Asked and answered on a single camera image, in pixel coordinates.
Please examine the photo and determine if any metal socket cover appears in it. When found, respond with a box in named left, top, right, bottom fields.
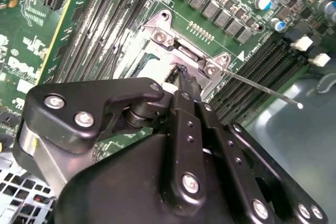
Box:
left=115, top=35, right=213, bottom=99

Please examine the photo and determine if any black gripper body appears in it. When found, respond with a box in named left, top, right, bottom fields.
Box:
left=54, top=132, right=250, bottom=224

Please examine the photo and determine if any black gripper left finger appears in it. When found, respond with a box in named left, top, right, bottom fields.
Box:
left=12, top=67, right=208, bottom=208

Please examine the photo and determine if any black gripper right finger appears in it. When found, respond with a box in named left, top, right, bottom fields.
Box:
left=183, top=69, right=329, bottom=224

